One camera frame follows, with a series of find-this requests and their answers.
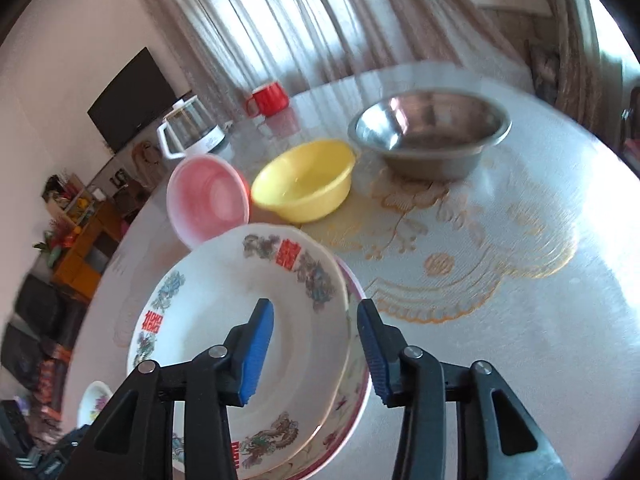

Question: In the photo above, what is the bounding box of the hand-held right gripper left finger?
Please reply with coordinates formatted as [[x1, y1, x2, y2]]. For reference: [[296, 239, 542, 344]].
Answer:
[[67, 298, 275, 480]]

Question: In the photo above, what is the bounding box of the cluttered wooden shelf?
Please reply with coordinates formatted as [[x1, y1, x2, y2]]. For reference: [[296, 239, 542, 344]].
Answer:
[[42, 172, 96, 226]]

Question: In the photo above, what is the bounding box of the orange wooden cabinet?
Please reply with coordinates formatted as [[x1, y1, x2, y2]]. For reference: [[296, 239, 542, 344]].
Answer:
[[50, 200, 131, 301]]

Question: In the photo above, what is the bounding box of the light wooden chair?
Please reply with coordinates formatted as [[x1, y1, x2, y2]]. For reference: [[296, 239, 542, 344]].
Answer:
[[131, 140, 163, 181]]

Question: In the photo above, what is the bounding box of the narrow beige sheer curtain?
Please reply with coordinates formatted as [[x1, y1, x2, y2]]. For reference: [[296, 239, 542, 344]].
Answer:
[[530, 0, 601, 131]]

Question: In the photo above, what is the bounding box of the large pink-rimmed floral plate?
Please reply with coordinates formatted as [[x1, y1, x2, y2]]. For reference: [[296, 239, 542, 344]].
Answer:
[[295, 255, 373, 480]]

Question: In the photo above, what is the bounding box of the wide beige sheer curtain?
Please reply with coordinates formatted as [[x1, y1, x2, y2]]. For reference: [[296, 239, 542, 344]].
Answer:
[[120, 0, 531, 106]]

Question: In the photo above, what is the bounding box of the black wall television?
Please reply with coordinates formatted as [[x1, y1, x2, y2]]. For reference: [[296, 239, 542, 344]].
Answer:
[[87, 46, 177, 153]]

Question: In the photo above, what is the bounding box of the red mug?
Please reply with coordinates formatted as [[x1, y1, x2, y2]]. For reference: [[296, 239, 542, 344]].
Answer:
[[244, 83, 291, 118]]

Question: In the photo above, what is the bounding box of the black leather sofa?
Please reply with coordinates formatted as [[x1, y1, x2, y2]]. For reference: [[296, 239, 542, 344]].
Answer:
[[12, 272, 88, 361]]

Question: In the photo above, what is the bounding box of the white dragon print plate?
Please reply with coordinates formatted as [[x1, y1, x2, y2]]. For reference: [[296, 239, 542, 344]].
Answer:
[[235, 350, 354, 480], [126, 222, 352, 480]]

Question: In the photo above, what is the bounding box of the stainless steel bowl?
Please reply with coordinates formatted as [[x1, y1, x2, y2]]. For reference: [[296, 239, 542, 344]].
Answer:
[[347, 89, 512, 182]]

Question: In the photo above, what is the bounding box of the white glass electric kettle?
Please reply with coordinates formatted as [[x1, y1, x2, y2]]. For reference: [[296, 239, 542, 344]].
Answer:
[[156, 95, 232, 161]]

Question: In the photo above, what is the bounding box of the yellow plastic bowl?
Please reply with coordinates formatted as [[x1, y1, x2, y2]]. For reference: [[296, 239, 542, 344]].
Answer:
[[250, 139, 357, 223]]

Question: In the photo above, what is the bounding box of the red plastic bowl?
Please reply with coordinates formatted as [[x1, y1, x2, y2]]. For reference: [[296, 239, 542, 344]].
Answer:
[[166, 155, 251, 251]]

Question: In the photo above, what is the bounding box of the patterned cloth bundle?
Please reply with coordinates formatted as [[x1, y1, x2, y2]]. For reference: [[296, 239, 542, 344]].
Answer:
[[530, 42, 561, 106]]

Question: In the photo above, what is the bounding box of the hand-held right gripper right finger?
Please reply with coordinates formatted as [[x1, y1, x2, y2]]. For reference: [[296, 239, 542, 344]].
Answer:
[[357, 299, 568, 480]]

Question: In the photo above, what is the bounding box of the dark round-backed chair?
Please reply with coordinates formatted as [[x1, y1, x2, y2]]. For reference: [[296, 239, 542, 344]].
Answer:
[[620, 87, 640, 161]]

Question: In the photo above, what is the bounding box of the small rose print plate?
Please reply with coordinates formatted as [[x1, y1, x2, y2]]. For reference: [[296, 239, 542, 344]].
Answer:
[[77, 380, 114, 428]]

